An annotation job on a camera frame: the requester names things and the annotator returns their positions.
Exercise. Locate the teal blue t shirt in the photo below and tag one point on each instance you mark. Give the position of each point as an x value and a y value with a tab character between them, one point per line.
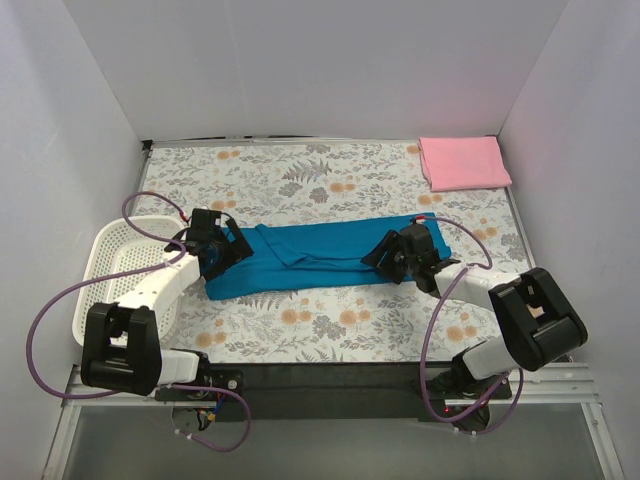
299	257

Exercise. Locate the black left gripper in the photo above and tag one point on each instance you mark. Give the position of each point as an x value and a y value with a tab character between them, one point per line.
223	252

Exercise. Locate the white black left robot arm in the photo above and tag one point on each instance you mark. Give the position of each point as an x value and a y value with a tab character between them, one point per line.
121	347

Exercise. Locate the folded pink t shirt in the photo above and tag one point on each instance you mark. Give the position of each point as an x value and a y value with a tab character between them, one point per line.
458	164

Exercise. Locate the floral patterned table mat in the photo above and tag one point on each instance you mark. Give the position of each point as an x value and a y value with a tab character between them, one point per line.
289	184

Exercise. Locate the black front mounting rail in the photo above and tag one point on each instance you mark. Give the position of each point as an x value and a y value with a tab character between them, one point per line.
336	391

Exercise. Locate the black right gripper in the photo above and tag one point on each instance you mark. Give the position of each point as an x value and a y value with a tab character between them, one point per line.
395	258

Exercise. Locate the aluminium table frame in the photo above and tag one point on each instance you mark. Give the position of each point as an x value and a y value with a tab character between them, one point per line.
556	431

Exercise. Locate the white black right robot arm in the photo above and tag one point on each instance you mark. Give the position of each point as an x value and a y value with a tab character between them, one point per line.
537	323

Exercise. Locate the white perforated plastic basket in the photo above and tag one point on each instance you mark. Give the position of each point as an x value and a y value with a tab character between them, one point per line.
119	248

